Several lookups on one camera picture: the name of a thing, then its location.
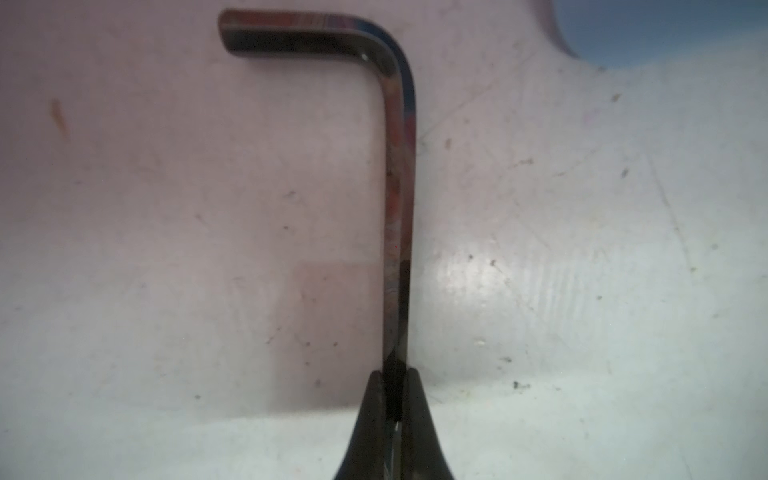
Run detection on blue plastic tool box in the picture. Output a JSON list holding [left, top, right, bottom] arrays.
[[551, 0, 767, 68]]

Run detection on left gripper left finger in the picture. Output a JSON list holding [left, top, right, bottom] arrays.
[[335, 371, 386, 480]]

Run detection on black hex key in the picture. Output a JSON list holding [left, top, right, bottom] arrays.
[[217, 8, 418, 421]]

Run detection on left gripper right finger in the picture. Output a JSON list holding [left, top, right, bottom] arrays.
[[401, 368, 454, 480]]

